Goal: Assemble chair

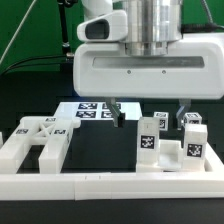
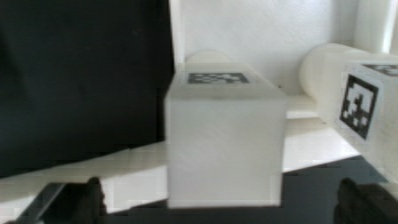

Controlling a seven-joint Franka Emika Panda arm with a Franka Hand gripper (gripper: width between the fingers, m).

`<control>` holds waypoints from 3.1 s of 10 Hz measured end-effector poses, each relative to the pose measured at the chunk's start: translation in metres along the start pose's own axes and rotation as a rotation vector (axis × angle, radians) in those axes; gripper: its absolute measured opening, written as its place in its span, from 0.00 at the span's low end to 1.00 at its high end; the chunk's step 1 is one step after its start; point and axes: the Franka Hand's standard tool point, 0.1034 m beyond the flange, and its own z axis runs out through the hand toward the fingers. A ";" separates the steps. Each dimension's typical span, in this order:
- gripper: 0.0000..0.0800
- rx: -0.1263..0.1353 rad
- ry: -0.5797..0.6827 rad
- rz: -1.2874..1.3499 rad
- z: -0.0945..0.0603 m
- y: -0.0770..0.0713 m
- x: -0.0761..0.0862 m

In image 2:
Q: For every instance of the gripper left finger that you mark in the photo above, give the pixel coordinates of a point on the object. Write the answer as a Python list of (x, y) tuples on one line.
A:
[(67, 204)]

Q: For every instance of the white chair seat part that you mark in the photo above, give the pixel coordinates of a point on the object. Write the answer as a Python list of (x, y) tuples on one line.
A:
[(90, 52)]

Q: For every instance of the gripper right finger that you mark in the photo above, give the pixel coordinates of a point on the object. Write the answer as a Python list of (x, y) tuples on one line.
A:
[(366, 204)]

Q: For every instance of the white chair leg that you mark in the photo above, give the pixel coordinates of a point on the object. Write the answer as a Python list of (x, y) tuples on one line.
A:
[(348, 79), (223, 123)]

